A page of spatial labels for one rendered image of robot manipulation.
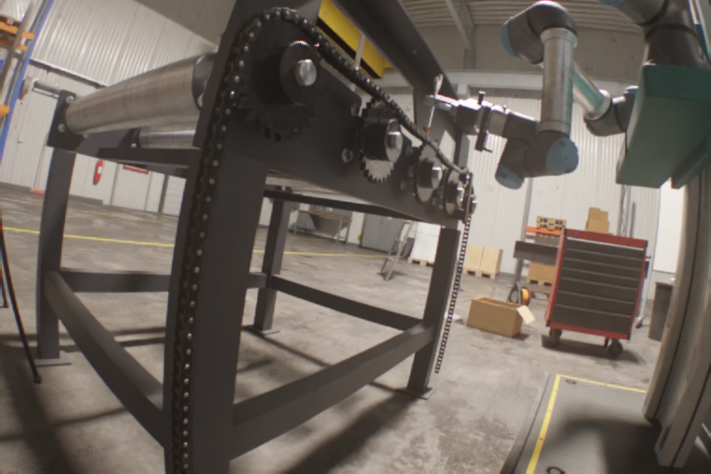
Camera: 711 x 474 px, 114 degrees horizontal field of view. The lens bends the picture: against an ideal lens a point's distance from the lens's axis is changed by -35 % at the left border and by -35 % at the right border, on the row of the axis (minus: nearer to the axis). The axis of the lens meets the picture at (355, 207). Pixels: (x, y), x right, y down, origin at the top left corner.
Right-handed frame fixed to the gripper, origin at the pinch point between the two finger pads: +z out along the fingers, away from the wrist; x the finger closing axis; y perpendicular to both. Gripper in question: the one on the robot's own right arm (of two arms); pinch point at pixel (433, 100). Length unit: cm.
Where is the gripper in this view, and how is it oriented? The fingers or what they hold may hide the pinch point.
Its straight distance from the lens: 99.2
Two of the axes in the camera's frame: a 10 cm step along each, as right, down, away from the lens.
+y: 1.4, -8.5, -5.0
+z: -8.5, -3.6, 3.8
